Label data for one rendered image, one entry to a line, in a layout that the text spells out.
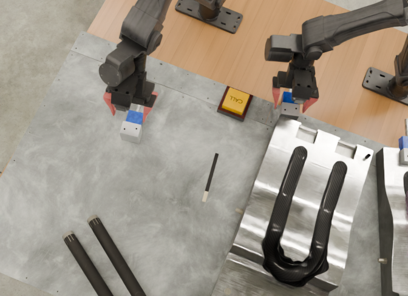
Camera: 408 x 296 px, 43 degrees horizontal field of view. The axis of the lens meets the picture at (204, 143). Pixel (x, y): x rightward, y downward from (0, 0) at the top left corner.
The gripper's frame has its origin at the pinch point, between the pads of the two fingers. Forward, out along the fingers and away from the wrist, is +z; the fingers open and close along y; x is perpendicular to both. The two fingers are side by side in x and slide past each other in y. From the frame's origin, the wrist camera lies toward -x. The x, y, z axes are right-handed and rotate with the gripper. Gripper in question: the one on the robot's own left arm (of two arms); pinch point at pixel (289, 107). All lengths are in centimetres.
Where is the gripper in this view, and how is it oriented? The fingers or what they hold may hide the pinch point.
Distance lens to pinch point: 145.3
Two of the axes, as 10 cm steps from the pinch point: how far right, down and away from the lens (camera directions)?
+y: 9.9, 1.5, 0.1
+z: -1.2, 7.5, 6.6
